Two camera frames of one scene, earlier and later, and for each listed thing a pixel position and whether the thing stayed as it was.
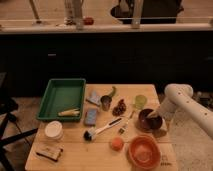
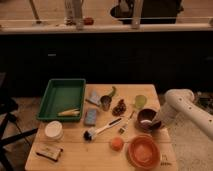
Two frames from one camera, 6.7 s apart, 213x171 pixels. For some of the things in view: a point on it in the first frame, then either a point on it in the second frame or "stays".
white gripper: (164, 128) -> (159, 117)
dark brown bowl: (148, 123) stays
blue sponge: (90, 116) stays
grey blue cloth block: (94, 98) stays
